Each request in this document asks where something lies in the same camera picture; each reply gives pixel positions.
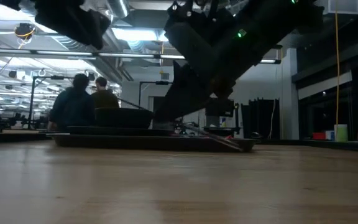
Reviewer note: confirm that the black round bowl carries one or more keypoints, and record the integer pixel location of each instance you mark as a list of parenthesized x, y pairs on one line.
[(123, 118)]

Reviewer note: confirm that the silver ceiling duct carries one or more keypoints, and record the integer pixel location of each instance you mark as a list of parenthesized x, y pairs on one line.
[(118, 7)]

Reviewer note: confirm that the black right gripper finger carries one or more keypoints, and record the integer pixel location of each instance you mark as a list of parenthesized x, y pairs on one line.
[(182, 93), (224, 88)]

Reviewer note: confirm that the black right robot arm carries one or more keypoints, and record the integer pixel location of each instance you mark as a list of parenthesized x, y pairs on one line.
[(275, 21)]

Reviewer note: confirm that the long ceiling light bar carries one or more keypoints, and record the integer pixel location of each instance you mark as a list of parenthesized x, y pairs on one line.
[(64, 53)]

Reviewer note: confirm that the dark metal knife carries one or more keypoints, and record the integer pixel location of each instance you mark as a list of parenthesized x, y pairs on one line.
[(222, 140)]

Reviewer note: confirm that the person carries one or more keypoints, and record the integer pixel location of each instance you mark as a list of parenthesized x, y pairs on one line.
[(104, 98), (73, 105)]

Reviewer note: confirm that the blue white box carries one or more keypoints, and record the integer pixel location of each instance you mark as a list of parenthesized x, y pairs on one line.
[(330, 135)]

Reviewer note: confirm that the black monitor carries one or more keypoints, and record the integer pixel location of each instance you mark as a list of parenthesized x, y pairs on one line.
[(219, 109)]

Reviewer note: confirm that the dark brown plastic tray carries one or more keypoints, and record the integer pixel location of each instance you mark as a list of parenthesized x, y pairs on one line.
[(141, 143)]

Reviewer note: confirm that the green white container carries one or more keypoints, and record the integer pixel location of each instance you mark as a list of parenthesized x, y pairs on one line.
[(341, 133)]

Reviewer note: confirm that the black curtain panel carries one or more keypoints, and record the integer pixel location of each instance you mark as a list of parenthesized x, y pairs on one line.
[(259, 118)]

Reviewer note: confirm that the red box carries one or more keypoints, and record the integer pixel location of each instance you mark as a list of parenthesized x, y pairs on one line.
[(319, 136)]

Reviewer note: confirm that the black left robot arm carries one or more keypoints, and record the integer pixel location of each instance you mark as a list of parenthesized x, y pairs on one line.
[(73, 21)]

